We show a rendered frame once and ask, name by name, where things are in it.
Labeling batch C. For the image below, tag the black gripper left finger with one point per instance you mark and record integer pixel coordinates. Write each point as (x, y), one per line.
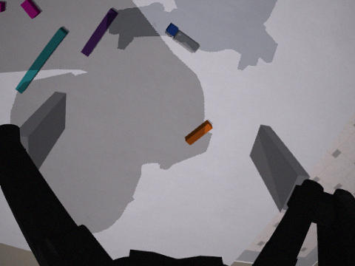
(53, 236)

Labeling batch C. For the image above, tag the orange rod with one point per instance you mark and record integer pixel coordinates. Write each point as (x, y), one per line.
(198, 132)

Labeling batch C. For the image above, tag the purple rod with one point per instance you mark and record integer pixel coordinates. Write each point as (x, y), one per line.
(101, 29)

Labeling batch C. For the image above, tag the grey rod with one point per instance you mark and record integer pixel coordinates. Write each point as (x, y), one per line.
(186, 41)

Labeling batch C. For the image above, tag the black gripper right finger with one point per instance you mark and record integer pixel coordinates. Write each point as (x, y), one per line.
(283, 176)

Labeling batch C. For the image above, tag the teal long rectangular bar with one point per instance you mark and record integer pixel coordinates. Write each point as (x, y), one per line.
(41, 59)

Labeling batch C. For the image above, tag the small blue cube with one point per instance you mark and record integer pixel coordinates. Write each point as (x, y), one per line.
(172, 29)

